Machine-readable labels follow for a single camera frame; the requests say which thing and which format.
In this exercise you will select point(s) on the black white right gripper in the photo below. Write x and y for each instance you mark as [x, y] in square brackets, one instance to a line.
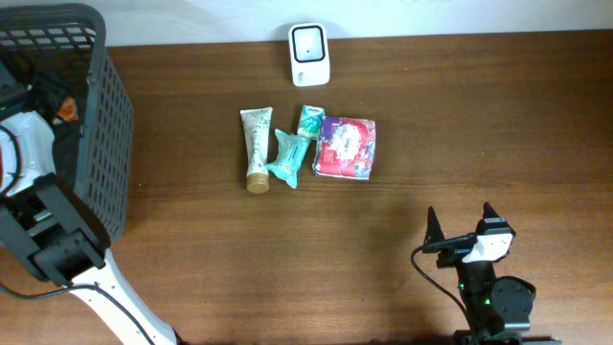
[453, 243]

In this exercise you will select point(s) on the red purple tissue pack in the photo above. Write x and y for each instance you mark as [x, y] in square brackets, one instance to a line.
[345, 148]

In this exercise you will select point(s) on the teal tissue packet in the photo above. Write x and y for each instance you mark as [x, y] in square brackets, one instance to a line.
[310, 122]

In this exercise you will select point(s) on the teal toilet tissue wipes pack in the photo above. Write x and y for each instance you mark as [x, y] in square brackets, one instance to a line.
[292, 150]

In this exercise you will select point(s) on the white tube gold cap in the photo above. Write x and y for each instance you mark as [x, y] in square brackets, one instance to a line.
[256, 127]

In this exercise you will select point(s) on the orange tissue packet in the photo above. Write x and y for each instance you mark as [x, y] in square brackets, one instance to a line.
[67, 113]

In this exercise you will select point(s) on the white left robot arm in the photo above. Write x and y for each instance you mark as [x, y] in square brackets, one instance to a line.
[45, 225]

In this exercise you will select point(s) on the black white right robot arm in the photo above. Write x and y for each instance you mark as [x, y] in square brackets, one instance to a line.
[497, 309]

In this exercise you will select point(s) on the grey plastic mesh basket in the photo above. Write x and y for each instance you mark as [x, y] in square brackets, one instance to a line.
[92, 156]

